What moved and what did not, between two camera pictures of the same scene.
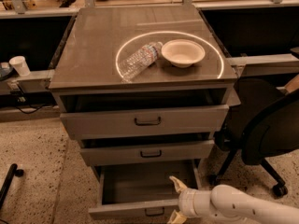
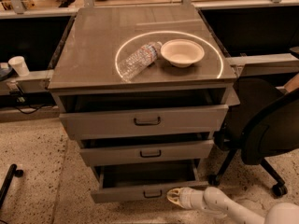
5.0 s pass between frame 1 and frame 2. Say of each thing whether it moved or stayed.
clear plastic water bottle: stayed
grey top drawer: stayed
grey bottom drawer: moved
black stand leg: stayed
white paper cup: stayed
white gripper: moved
